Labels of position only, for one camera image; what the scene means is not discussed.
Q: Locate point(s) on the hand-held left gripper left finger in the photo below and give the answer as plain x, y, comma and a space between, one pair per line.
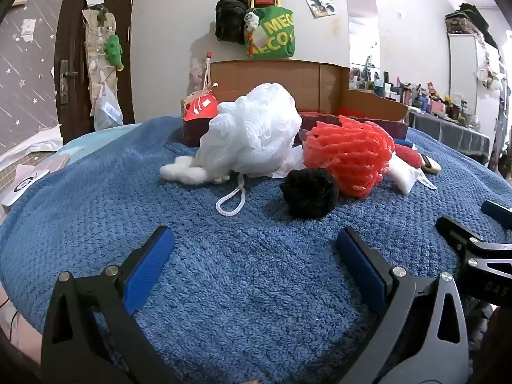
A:
148, 268

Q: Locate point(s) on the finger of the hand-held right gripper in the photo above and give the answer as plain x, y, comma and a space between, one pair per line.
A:
498, 214
456, 232

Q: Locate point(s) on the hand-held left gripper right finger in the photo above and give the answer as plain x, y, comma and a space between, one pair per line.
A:
360, 264

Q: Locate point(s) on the beige round powder puff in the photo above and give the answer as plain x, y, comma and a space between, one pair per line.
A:
431, 164

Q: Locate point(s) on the white packet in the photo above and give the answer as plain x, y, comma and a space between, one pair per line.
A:
404, 178

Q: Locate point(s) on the black pom-pom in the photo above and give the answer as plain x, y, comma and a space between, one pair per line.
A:
310, 192

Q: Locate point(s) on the red heart plush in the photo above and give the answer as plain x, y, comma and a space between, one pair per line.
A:
408, 155

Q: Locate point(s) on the white fluffy plush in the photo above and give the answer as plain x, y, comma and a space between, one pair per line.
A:
180, 172

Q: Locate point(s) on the blue and white pouch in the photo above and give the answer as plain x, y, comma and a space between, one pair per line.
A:
402, 142

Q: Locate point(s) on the red crochet item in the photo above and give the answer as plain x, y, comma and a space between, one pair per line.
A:
344, 156

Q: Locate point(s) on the white mesh bath pouf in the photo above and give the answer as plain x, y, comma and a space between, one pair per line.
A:
252, 128

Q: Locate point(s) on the red cardboard box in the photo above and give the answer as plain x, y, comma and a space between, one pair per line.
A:
272, 80

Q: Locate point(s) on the table with grey cloth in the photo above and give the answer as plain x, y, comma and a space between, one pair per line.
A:
452, 136

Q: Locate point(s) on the blue fleece blanket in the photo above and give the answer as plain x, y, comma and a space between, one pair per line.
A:
240, 272

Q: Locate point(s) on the cluttered side table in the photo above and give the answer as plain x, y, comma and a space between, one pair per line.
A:
420, 98

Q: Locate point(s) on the light blue bedsheet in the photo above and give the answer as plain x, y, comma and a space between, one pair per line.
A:
96, 138

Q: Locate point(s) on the pink notebook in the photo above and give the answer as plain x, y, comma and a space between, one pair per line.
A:
52, 163

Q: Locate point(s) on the white wardrobe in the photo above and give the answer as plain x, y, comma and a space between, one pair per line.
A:
464, 72

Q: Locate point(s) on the white box with round mark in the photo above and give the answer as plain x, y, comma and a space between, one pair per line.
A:
22, 188

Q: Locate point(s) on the translucent plastic bag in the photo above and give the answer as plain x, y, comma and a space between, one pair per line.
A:
107, 110

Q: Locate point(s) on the red smiley paper bag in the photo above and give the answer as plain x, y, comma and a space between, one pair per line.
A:
200, 108

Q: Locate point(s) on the white plastic sheet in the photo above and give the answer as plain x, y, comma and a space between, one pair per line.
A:
28, 146

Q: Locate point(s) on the dark bags on wardrobe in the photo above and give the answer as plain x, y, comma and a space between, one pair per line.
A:
472, 18

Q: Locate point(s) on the white stick with orange cap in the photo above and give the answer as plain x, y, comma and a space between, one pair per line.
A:
207, 68

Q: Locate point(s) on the green crocodile plush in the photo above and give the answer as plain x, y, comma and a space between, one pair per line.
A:
113, 50

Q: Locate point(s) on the beige hanging organizer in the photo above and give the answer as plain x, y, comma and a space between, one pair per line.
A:
94, 40

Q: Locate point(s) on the green tote bag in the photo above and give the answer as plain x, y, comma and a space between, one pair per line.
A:
276, 34

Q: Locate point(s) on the dark brown door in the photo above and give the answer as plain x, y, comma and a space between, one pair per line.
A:
72, 28

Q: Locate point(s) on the black bag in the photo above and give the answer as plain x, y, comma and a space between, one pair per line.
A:
230, 18

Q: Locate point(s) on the pale pink wall plush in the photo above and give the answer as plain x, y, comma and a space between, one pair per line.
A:
196, 74

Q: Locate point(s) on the wall mirror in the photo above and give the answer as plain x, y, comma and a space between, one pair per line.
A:
363, 28

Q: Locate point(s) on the wall photo collage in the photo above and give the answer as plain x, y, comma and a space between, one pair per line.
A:
318, 2

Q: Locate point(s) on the torn white wall sticker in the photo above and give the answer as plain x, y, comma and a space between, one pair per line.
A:
28, 28

